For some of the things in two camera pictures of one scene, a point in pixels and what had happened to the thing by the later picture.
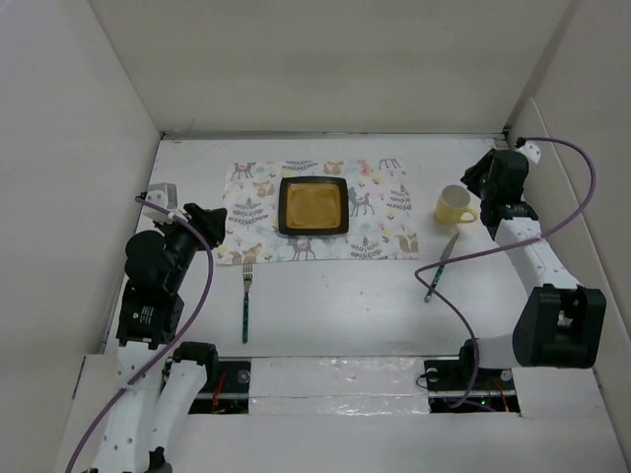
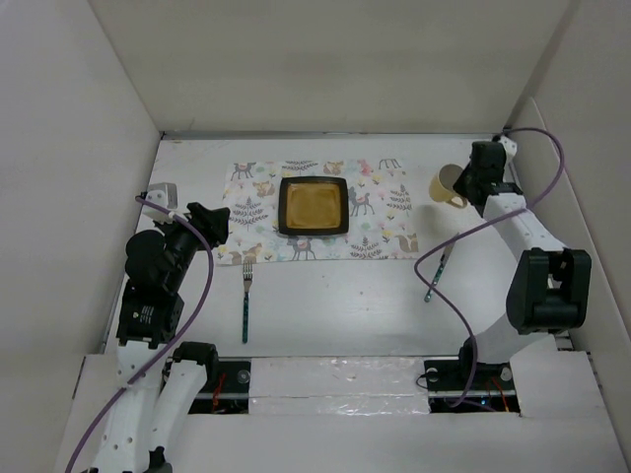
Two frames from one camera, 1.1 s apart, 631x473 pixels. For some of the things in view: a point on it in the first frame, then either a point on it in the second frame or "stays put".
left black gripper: x=209 y=221 stays put
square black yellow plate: x=313 y=205 stays put
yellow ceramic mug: x=453 y=206 -> x=442 y=186
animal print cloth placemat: x=383 y=200 stays put
